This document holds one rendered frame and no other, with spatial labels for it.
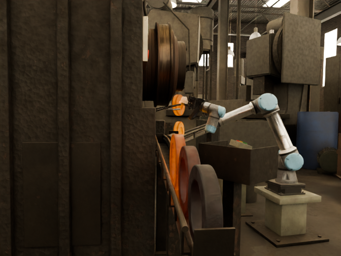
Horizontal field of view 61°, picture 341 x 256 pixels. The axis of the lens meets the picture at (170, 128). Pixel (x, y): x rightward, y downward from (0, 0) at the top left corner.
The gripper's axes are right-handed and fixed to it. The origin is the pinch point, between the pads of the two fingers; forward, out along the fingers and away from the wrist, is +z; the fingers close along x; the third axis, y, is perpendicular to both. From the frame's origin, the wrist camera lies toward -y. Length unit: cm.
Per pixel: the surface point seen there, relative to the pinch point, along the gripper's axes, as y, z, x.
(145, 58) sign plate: 24, -25, 91
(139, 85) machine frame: 13, -27, 93
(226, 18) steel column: 239, 304, -826
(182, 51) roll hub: 33, -20, 50
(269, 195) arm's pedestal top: -45, -78, -13
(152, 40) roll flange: 34, -9, 64
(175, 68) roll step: 23, -21, 57
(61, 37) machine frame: 24, -1, 112
